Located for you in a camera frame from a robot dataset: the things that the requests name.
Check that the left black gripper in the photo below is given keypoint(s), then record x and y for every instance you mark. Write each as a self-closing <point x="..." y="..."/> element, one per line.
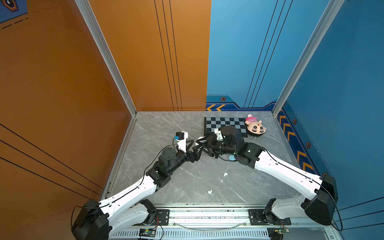
<point x="194" y="157"/>

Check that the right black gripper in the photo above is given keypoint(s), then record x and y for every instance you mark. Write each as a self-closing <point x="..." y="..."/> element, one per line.
<point x="210" y="148"/>

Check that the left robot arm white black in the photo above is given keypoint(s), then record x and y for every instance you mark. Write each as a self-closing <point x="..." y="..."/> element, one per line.
<point x="101" y="220"/>

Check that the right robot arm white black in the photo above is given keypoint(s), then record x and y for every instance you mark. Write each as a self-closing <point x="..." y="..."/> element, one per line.
<point x="318" y="195"/>

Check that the black grey checkerboard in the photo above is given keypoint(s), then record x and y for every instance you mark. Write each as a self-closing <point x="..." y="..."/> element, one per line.
<point x="212" y="123"/>

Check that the pink plush toy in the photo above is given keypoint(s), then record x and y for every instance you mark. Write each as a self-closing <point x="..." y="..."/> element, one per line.
<point x="254" y="127"/>

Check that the left green circuit board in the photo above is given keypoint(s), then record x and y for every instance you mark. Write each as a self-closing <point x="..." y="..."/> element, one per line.
<point x="148" y="234"/>

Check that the green circuit board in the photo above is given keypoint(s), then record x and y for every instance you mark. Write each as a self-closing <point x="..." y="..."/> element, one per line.
<point x="148" y="234"/>
<point x="282" y="230"/>

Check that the right green circuit board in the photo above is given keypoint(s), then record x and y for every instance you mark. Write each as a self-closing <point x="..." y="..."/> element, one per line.
<point x="282" y="230"/>

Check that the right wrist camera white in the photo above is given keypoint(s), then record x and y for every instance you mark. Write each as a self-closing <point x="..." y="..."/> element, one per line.
<point x="218" y="134"/>

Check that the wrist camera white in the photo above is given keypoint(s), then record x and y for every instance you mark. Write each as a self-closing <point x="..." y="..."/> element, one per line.
<point x="181" y="138"/>
<point x="218" y="134"/>

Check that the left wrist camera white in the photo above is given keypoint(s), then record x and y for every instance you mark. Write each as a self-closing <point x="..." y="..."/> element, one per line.
<point x="181" y="138"/>

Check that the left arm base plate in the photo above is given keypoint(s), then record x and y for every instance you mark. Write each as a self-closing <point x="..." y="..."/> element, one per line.
<point x="162" y="217"/>

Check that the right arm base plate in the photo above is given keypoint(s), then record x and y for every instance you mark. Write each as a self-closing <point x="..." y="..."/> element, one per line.
<point x="257" y="217"/>

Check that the left aluminium corner post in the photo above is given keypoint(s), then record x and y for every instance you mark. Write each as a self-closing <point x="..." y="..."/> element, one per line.
<point x="104" y="49"/>

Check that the aluminium corner post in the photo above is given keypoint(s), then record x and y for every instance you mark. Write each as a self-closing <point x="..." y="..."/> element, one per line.
<point x="104" y="49"/>
<point x="319" y="32"/>

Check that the right aluminium corner post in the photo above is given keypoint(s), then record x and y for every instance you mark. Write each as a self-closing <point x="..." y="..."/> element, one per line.
<point x="319" y="32"/>

